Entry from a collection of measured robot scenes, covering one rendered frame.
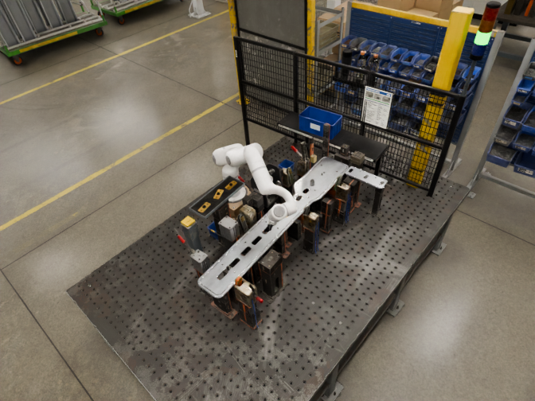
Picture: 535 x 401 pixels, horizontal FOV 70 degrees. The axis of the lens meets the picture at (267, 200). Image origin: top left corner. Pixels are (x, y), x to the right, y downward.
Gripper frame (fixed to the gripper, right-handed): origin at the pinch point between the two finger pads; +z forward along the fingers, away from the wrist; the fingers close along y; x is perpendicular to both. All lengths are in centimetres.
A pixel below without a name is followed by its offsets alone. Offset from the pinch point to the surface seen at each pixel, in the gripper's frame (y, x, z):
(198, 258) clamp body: -33.1, 36.7, -6.7
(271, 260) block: -25.5, -3.6, -11.5
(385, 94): 103, -61, 9
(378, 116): 93, -64, 25
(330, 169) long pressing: 48, -38, 32
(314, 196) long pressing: 22.5, -27.2, 17.8
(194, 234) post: -19.4, 43.1, 4.7
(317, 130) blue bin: 82, -27, 50
